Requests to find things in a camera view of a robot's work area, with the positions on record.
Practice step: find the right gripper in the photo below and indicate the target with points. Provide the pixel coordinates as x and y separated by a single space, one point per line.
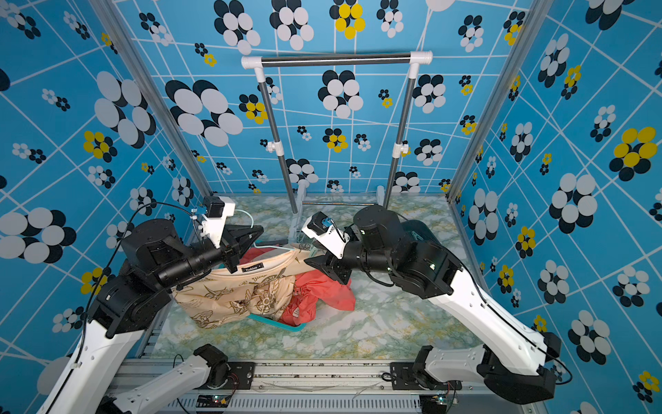
333 266

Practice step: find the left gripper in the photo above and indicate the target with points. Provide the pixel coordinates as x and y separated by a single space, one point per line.
233 242

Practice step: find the mint green wire hanger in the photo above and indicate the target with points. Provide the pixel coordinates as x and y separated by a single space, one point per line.
258 243

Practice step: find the beige compass print t-shirt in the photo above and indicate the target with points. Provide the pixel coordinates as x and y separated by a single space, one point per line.
207 301

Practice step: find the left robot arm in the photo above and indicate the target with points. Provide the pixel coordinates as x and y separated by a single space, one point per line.
157 264

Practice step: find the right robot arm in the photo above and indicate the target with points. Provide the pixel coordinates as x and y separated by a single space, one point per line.
511 362

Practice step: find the red garment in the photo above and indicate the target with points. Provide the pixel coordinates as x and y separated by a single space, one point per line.
320 295

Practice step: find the teal laundry basket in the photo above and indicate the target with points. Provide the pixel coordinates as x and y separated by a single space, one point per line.
276 324

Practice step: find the dark grey clothespin tray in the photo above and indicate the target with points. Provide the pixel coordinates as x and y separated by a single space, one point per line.
418 233

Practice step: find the metal clothes rack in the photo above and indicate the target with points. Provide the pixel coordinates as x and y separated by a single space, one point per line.
360 147

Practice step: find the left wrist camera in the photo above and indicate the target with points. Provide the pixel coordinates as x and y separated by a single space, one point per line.
217 210

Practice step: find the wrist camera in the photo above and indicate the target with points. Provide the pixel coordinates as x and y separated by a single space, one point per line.
217 210
322 229

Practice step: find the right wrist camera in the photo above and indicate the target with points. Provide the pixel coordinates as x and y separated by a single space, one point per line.
322 229

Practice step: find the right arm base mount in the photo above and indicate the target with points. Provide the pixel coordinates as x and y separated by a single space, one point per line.
410 376

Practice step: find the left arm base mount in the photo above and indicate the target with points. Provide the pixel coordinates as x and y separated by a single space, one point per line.
232 375

